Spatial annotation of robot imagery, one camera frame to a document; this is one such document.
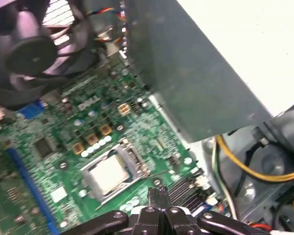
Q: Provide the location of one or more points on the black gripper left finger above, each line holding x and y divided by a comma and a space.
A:
149, 220

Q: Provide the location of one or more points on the blue expansion slot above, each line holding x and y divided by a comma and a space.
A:
31, 187

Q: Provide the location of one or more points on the green motherboard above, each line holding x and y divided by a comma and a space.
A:
137, 127

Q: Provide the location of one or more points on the grey power supply unit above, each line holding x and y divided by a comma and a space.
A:
186, 73

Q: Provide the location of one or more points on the black case fan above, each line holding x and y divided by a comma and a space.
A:
31, 57

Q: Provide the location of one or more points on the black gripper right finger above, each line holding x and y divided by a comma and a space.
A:
178, 222

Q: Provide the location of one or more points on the silver CPU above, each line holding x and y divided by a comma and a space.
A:
109, 175

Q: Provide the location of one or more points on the black PC case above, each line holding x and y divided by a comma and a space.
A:
269, 161

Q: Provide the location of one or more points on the metal socket cover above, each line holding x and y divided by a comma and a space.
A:
142, 171

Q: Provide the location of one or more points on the black RAM slot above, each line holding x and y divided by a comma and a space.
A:
183, 195

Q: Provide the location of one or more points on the metal locking lever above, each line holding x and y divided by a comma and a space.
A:
112, 201

